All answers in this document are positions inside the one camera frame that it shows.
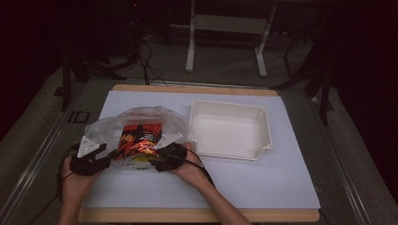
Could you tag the white plastic bin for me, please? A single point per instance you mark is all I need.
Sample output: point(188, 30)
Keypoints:
point(230, 134)

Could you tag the white work mat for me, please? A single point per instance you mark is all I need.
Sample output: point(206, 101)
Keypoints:
point(250, 181)

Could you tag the black metal stand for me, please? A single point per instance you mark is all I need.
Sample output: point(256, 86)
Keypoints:
point(325, 93)
point(67, 78)

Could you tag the wooden table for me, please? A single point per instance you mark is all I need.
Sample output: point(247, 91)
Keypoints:
point(194, 215)

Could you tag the person's left hand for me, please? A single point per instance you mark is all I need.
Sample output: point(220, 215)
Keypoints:
point(76, 187)

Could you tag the orange red snack packet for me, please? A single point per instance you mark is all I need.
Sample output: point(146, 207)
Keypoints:
point(137, 137)

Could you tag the white metal stand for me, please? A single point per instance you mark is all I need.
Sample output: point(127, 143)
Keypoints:
point(230, 23)

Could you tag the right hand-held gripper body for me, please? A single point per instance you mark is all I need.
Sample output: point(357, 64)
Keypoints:
point(175, 156)

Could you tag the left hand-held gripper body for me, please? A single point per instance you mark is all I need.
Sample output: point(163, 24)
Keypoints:
point(87, 164)

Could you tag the metal floor rail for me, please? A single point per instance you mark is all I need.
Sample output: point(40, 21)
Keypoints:
point(344, 168)
point(34, 168)

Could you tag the clear smiley face plastic bag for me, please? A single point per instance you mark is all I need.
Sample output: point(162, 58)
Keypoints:
point(106, 128)

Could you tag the person's right hand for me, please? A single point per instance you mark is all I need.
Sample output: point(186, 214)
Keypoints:
point(191, 172)

